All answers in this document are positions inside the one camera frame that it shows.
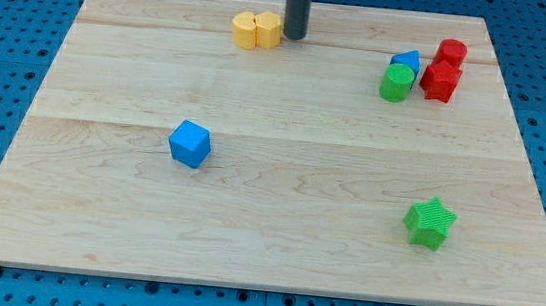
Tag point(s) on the blue cube block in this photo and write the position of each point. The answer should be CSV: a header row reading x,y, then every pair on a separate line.
x,y
190,144

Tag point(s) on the light wooden board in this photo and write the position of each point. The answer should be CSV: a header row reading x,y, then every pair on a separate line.
x,y
310,173

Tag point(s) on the yellow heart block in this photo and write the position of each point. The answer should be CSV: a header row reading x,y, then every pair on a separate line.
x,y
244,30

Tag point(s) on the yellow hexagon block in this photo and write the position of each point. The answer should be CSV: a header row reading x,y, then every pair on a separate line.
x,y
268,29

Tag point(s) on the green cylinder block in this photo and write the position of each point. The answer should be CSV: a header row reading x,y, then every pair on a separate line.
x,y
396,83

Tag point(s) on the blue triangle block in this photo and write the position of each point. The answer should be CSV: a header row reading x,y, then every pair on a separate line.
x,y
410,58

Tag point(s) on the green star block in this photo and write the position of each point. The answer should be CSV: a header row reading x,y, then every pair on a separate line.
x,y
429,223

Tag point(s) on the red star block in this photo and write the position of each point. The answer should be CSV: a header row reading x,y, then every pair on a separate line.
x,y
439,81

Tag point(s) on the red cylinder block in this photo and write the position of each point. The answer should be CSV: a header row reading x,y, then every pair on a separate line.
x,y
452,51

